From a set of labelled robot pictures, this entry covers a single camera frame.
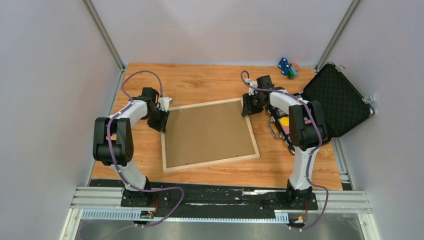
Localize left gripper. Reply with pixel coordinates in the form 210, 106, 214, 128
144, 107, 171, 134

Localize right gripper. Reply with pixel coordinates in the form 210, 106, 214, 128
242, 92, 267, 117

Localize wooden backing board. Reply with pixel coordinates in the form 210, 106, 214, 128
164, 100, 257, 169

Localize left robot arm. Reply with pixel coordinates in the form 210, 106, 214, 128
92, 87, 173, 207

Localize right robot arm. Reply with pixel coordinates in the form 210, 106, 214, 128
241, 75, 328, 209

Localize poker chip tray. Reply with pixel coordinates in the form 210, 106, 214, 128
266, 91, 328, 156

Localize colourful toy blocks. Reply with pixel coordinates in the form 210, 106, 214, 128
278, 57, 299, 80

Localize black foam-lined case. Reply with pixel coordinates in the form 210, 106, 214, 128
301, 62, 375, 139

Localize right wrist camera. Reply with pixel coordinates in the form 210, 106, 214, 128
246, 78, 258, 96

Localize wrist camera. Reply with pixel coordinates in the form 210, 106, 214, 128
246, 78, 258, 96
157, 96, 173, 112

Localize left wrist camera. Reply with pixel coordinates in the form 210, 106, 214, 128
157, 96, 173, 112

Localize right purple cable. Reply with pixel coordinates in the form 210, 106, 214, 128
240, 70, 329, 232

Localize purple cable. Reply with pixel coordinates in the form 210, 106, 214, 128
240, 70, 329, 232
105, 70, 185, 229

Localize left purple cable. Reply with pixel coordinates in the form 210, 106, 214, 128
105, 70, 185, 229

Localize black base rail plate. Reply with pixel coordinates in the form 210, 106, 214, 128
119, 181, 319, 220

